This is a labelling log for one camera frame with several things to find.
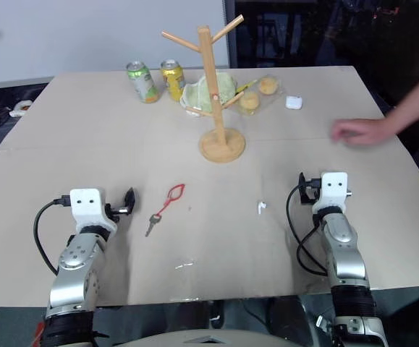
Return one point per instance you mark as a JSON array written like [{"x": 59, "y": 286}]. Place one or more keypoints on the person's bare forearm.
[{"x": 411, "y": 101}]

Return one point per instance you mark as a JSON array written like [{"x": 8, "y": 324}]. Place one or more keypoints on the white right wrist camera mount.
[{"x": 334, "y": 191}]

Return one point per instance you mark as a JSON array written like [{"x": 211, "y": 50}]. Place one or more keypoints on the yellow drink can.
[{"x": 174, "y": 81}]

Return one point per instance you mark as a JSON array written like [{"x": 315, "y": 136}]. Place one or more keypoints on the yellow pen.
[{"x": 247, "y": 85}]

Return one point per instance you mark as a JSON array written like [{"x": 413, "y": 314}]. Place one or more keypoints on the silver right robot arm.
[{"x": 346, "y": 253}]

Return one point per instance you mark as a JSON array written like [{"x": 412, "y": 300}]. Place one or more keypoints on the green cabbage in plastic wrap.
[{"x": 198, "y": 94}]

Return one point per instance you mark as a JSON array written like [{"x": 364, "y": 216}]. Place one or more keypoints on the clear plastic bun wrapper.
[{"x": 267, "y": 101}]

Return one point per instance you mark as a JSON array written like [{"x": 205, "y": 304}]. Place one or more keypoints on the clear tape strip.
[{"x": 184, "y": 265}]

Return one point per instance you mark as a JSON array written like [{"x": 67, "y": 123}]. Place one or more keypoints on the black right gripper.
[{"x": 312, "y": 191}]

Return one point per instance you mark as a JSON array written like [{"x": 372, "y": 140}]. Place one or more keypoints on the green drink can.
[{"x": 144, "y": 83}]

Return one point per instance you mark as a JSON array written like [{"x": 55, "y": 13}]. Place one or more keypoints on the white wall panel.
[{"x": 86, "y": 32}]

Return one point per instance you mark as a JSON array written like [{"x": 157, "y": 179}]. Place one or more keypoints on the beige robot torso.
[{"x": 209, "y": 338}]

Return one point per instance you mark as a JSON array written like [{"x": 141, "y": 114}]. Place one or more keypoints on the person's bare hand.
[{"x": 357, "y": 131}]

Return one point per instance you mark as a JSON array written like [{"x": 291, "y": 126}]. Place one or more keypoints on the wooden peg tree stand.
[{"x": 216, "y": 119}]

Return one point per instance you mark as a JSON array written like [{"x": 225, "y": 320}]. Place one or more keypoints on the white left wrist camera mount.
[{"x": 86, "y": 206}]

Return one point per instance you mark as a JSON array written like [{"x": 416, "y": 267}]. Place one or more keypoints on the silver key with red loop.
[{"x": 165, "y": 206}]

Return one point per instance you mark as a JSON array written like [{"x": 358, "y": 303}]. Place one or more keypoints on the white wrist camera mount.
[
  {"x": 86, "y": 206},
  {"x": 334, "y": 191}
]

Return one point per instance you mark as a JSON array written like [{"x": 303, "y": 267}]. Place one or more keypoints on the white earbuds case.
[{"x": 293, "y": 102}]

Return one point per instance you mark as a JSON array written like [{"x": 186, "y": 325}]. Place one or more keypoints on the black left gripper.
[{"x": 113, "y": 210}]

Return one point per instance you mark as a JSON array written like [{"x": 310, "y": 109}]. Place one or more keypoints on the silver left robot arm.
[{"x": 72, "y": 269}]

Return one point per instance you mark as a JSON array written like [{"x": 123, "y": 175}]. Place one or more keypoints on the yellow bun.
[
  {"x": 249, "y": 100},
  {"x": 268, "y": 85}
]

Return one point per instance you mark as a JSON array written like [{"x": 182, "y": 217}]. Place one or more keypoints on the white power strip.
[{"x": 20, "y": 107}]

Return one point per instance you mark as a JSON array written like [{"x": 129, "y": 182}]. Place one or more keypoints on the small white earbud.
[{"x": 261, "y": 207}]

